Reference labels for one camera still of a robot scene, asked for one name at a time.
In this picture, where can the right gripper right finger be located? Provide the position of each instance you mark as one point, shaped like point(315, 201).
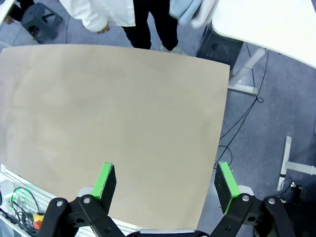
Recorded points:
point(227, 190)

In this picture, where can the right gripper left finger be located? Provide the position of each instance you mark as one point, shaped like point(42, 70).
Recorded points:
point(103, 187)

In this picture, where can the white towel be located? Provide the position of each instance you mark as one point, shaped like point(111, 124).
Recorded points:
point(206, 12)

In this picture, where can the blue-grey towel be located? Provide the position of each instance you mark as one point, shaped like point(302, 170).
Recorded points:
point(182, 11)

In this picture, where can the person's right hand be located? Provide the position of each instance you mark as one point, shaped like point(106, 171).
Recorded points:
point(103, 28)

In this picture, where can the white table foot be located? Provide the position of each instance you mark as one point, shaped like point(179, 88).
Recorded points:
point(287, 158)

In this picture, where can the yellow emergency stop button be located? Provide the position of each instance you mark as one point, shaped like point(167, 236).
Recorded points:
point(38, 221)

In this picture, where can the black box under table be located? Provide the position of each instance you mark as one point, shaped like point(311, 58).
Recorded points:
point(219, 49)

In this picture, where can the white side table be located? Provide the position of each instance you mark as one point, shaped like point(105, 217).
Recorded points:
point(259, 19)
point(3, 7)

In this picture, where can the person in white shirt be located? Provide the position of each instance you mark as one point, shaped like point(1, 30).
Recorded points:
point(98, 7)

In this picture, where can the grey step stool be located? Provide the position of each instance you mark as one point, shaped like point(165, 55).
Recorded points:
point(37, 14)

